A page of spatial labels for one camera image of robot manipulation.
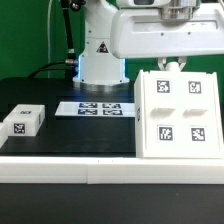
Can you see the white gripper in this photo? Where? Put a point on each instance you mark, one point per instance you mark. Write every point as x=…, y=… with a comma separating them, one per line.
x=142, y=33

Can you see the white cabinet door panel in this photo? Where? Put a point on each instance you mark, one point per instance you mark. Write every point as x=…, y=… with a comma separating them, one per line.
x=201, y=115
x=161, y=110

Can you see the white U-shaped table fence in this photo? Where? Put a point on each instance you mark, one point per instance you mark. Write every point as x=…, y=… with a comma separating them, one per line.
x=74, y=151

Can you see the white cabinet body box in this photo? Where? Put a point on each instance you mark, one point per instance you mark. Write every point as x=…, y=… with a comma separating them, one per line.
x=181, y=151

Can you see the white marker base plate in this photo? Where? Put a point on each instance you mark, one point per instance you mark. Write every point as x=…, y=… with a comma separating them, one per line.
x=95, y=109

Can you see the white cabinet top block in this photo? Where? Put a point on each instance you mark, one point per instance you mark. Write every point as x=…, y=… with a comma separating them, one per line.
x=25, y=120

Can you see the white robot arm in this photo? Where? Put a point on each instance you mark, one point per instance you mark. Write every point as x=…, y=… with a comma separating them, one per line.
x=101, y=36

